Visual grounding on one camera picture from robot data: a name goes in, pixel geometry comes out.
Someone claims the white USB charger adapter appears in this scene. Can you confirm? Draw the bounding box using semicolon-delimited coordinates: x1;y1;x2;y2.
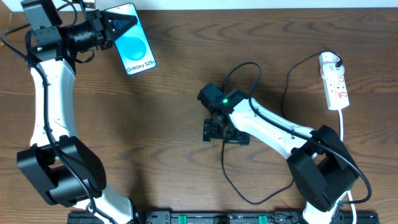
320;63;345;80

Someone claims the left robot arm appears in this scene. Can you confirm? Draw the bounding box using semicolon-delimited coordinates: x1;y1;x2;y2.
17;1;141;223

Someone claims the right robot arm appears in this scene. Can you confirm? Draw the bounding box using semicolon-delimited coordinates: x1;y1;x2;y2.
197;83;359;223

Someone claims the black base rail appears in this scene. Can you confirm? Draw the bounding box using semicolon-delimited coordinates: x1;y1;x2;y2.
67;211;381;224

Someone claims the blue Galaxy smartphone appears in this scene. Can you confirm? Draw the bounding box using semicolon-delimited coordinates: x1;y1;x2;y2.
105;2;157;76

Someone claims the black charging cable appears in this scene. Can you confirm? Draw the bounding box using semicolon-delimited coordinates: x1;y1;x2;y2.
221;50;343;206

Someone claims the white power strip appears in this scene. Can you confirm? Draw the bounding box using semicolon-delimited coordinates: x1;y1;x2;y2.
319;52;349;111

